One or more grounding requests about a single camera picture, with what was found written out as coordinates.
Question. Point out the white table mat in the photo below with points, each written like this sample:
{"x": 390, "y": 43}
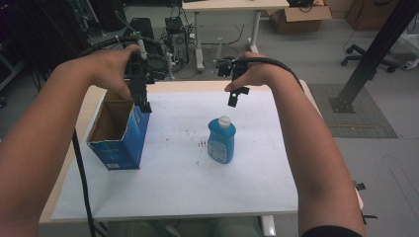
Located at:
{"x": 184, "y": 184}

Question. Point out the dark curtain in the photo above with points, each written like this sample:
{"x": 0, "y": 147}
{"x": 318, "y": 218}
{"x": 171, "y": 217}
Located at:
{"x": 36, "y": 29}

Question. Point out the small grey computer tower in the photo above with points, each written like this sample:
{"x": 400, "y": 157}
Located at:
{"x": 178, "y": 42}

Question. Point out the grey floor mat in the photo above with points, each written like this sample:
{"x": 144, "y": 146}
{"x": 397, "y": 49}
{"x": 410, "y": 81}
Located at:
{"x": 362, "y": 125}

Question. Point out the person's right hand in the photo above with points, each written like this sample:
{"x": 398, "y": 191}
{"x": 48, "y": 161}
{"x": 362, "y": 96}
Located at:
{"x": 260, "y": 74}

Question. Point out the closed brown cardboard box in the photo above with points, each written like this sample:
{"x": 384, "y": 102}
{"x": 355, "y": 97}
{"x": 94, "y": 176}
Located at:
{"x": 369, "y": 15}

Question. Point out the black office chair base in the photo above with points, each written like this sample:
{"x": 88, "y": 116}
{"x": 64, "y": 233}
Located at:
{"x": 359, "y": 56}

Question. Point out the blue bottle with white cap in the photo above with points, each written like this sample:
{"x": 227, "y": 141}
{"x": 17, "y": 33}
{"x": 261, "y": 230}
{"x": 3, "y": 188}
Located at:
{"x": 221, "y": 144}

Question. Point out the white table leg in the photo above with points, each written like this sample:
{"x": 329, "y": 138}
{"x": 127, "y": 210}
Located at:
{"x": 268, "y": 227}

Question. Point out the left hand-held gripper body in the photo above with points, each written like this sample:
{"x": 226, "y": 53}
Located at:
{"x": 138, "y": 72}

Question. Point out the white desk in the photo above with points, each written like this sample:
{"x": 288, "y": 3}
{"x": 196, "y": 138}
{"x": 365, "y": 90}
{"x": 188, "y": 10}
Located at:
{"x": 230, "y": 5}

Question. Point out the open cardboard box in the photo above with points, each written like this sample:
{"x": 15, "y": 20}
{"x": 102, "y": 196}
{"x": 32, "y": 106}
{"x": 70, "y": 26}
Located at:
{"x": 296, "y": 21}

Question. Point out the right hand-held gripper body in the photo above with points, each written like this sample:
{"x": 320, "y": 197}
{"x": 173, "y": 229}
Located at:
{"x": 235, "y": 67}

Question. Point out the black computer tower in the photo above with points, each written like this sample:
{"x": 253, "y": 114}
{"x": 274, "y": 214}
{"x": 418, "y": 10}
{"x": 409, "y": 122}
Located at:
{"x": 141, "y": 26}

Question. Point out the person's left hand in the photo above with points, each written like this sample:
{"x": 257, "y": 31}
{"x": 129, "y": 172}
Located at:
{"x": 110, "y": 69}

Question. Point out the black sleeve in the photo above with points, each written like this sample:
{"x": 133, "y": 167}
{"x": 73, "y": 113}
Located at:
{"x": 331, "y": 232}

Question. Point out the blue cardboard box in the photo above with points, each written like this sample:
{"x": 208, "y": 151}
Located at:
{"x": 131, "y": 138}

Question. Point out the black metal beam stand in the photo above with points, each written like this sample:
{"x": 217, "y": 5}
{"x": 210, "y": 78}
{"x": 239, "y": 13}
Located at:
{"x": 372, "y": 56}

